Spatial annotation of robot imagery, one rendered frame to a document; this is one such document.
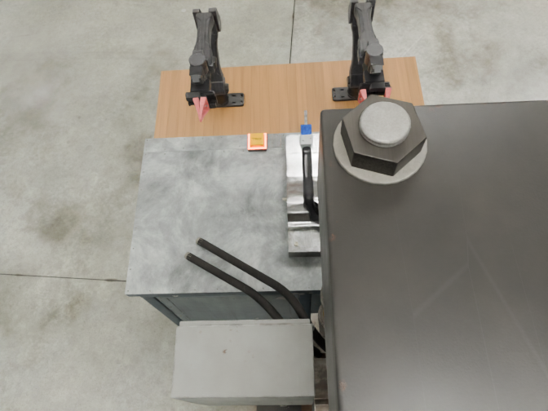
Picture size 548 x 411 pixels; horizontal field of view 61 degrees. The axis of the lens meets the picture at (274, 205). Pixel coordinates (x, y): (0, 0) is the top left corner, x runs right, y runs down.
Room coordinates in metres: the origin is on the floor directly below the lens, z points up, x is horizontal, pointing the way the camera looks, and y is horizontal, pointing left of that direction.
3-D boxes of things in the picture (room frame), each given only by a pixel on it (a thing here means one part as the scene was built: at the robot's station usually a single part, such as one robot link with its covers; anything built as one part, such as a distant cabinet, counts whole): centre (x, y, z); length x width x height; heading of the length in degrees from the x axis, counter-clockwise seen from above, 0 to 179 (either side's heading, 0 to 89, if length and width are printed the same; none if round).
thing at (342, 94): (1.31, -0.43, 0.84); 0.20 x 0.07 x 0.08; 84
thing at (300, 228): (0.82, -0.19, 0.87); 0.50 x 0.26 x 0.14; 173
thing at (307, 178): (0.83, -0.20, 0.92); 0.35 x 0.16 x 0.09; 173
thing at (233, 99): (1.37, 0.17, 0.84); 0.20 x 0.07 x 0.08; 84
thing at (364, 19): (1.29, -0.43, 1.17); 0.30 x 0.09 x 0.12; 174
